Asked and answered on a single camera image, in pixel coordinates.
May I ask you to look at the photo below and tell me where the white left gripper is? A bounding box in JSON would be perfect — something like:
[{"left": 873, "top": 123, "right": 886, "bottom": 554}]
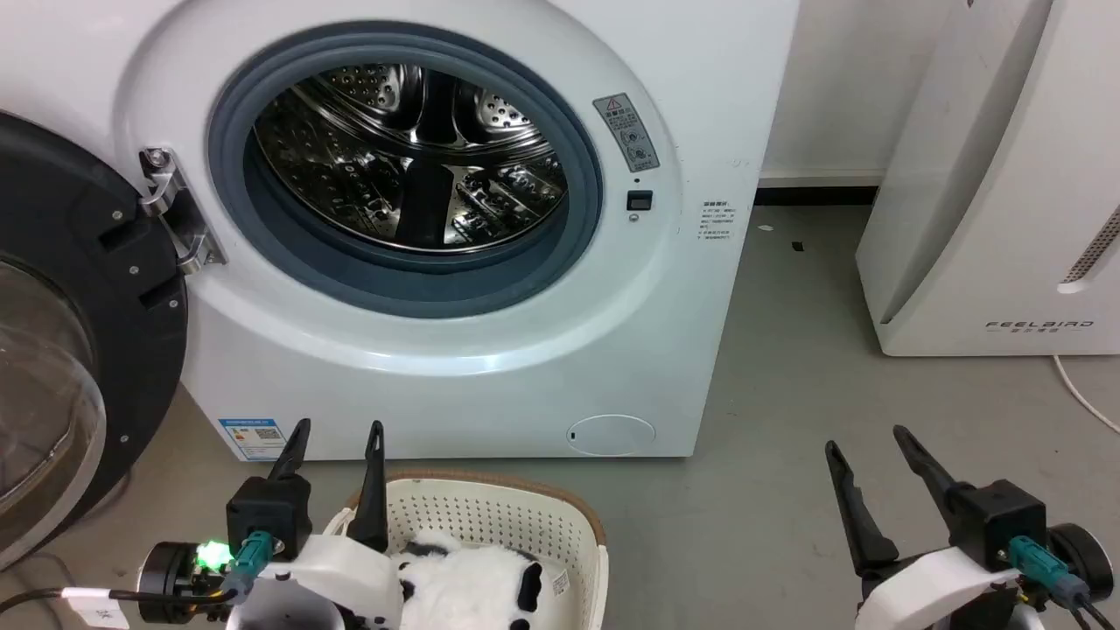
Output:
[{"left": 138, "top": 418, "right": 405, "bottom": 630}]

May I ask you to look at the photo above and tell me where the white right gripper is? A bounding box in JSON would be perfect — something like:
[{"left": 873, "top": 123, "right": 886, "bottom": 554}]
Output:
[{"left": 825, "top": 425, "right": 1114, "bottom": 630}]

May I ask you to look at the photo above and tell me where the white power cable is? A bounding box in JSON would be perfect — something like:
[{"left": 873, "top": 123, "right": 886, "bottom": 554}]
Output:
[{"left": 1053, "top": 354, "right": 1120, "bottom": 436}]

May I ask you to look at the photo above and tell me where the black round washer door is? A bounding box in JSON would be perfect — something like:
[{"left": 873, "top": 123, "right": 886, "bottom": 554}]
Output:
[{"left": 0, "top": 112, "right": 189, "bottom": 570}]

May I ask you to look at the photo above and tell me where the blue energy label sticker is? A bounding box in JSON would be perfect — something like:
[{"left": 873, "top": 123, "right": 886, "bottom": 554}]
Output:
[{"left": 218, "top": 417, "right": 290, "bottom": 462}]

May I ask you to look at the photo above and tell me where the black cable with teal plug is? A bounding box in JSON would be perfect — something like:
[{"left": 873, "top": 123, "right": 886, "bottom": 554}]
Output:
[
  {"left": 0, "top": 529, "right": 279, "bottom": 629},
  {"left": 1008, "top": 536, "right": 1120, "bottom": 630}
]

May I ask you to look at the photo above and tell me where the white front-load washing machine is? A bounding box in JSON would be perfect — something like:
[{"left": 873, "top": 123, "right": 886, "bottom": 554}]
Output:
[{"left": 0, "top": 0, "right": 800, "bottom": 462}]

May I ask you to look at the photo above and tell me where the white perforated laundry basket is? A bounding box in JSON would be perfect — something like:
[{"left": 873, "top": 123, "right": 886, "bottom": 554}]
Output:
[{"left": 324, "top": 470, "right": 609, "bottom": 630}]

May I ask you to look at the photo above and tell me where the white Feelbird appliance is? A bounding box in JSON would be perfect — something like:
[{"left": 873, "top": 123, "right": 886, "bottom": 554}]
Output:
[{"left": 855, "top": 0, "right": 1120, "bottom": 357}]

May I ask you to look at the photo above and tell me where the stainless steel washing machine drum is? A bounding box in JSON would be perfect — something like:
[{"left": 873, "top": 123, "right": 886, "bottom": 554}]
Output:
[{"left": 252, "top": 63, "right": 570, "bottom": 255}]

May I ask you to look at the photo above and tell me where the round white filter cover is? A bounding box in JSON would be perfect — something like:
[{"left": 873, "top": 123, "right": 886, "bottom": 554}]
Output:
[{"left": 566, "top": 414, "right": 657, "bottom": 457}]

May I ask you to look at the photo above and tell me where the chrome door hinge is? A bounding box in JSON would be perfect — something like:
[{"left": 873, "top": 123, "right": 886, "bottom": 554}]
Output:
[{"left": 138, "top": 147, "right": 227, "bottom": 274}]

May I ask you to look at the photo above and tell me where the grey rubber door seal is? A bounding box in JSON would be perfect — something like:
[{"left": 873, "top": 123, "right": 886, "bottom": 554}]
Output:
[{"left": 207, "top": 22, "right": 605, "bottom": 319}]

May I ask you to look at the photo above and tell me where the white and black plush toy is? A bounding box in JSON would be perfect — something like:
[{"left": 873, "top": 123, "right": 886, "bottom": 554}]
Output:
[{"left": 389, "top": 534, "right": 570, "bottom": 630}]

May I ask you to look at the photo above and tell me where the grey warning sticker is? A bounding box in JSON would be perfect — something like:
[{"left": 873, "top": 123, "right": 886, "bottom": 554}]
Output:
[{"left": 593, "top": 93, "right": 661, "bottom": 173}]

